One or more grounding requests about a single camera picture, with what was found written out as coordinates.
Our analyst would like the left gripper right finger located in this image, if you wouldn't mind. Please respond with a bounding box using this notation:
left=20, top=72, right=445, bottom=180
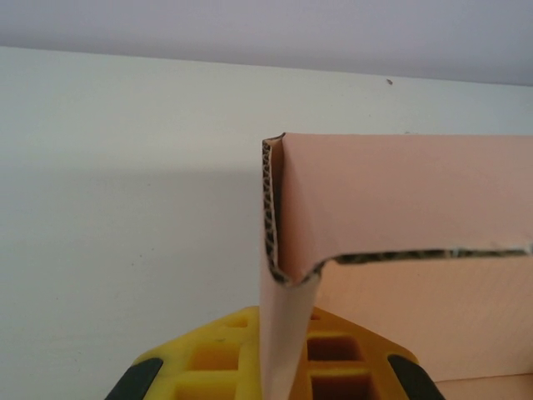
left=289, top=307, right=447, bottom=400

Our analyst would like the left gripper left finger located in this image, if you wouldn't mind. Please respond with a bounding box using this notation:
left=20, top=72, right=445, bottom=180
left=103, top=305, right=267, bottom=400

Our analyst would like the pink corrugated cardboard box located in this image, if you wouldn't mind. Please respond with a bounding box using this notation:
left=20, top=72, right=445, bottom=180
left=257, top=132, right=533, bottom=400

